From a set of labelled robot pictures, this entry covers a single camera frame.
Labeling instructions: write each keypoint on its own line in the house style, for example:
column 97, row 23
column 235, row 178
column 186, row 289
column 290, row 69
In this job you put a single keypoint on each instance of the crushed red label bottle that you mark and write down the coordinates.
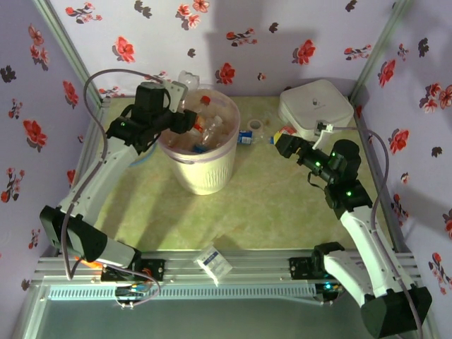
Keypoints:
column 289, row 130

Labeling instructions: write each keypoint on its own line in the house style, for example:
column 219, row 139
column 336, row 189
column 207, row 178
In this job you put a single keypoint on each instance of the clear bottle red cap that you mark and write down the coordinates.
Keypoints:
column 205, row 100
column 189, row 80

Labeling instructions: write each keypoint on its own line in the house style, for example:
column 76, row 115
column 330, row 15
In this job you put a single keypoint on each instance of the crushed blue label bottle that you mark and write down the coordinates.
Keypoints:
column 246, row 137

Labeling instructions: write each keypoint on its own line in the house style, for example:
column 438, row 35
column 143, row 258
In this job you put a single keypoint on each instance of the white square lidded box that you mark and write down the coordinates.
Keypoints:
column 314, row 102

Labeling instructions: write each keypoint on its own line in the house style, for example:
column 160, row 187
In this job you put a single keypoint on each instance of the white plastic waste bin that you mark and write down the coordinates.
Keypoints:
column 208, row 176

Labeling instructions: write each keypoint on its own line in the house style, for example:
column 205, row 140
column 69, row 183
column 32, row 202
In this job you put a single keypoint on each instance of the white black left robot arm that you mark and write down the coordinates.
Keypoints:
column 99, row 176

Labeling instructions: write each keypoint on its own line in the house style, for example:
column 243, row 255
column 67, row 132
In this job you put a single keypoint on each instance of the beige tape roll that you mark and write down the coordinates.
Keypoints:
column 261, row 126

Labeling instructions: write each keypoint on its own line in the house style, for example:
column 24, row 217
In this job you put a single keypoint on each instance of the clear round lid blue rim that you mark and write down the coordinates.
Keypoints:
column 144, row 159

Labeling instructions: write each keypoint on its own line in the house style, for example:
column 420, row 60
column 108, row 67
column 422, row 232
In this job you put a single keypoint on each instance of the small green circuit board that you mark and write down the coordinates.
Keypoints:
column 132, row 291
column 328, row 287

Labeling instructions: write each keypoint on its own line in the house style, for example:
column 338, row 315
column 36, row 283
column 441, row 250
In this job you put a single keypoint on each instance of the white tissue packet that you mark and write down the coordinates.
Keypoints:
column 213, row 265

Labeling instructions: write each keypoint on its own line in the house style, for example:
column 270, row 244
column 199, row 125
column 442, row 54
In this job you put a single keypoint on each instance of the orange object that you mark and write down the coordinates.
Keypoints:
column 91, row 264

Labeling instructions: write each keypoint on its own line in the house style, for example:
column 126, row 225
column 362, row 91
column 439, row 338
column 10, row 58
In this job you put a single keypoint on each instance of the aluminium table side rail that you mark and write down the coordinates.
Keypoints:
column 88, row 141
column 395, row 229

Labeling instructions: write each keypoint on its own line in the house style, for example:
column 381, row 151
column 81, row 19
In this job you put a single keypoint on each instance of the aluminium frame post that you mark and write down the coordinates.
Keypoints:
column 379, row 49
column 67, row 49

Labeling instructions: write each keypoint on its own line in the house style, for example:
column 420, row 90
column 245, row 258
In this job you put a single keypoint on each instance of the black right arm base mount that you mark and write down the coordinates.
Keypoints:
column 298, row 268

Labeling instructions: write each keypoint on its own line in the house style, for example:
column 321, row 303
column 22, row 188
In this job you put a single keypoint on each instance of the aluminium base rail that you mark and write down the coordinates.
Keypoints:
column 254, row 263

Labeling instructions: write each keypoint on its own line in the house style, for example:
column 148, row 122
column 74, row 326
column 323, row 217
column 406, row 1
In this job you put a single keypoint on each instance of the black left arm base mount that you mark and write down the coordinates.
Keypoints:
column 155, row 268

